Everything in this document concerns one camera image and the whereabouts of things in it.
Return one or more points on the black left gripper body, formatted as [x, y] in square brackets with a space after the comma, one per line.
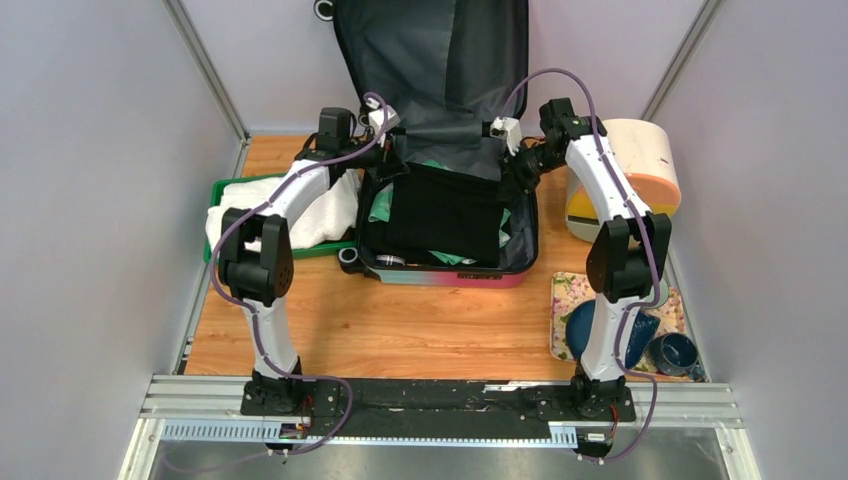
[378, 158]

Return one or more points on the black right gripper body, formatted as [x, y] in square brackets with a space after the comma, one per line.
[528, 164]

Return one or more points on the green tie-dye garment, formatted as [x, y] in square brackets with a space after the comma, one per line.
[379, 212]

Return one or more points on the white cloth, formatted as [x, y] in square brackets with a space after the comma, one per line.
[327, 218]

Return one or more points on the black t-shirt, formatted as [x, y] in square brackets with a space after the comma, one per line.
[435, 209]

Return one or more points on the black clothing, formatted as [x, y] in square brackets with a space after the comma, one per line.
[374, 239]

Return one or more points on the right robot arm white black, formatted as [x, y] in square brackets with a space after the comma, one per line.
[625, 262]

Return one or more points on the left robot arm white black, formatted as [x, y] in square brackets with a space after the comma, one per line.
[254, 256]

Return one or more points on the small round tin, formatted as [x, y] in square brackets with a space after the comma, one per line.
[387, 261]

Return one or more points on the round pastel drawer cabinet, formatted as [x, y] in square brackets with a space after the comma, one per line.
[643, 152]

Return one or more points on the floral pattern tray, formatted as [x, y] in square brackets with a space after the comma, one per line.
[571, 289]

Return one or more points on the dark blue plate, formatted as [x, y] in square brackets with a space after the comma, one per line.
[578, 325]

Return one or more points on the dark blue cup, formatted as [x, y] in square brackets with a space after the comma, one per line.
[674, 354]

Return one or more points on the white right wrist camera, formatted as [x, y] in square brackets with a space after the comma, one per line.
[508, 130]

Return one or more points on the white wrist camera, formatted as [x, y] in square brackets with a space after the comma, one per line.
[508, 130]
[381, 118]

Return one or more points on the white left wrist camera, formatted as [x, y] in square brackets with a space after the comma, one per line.
[381, 118]

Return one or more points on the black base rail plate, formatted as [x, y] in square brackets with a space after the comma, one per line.
[435, 409]

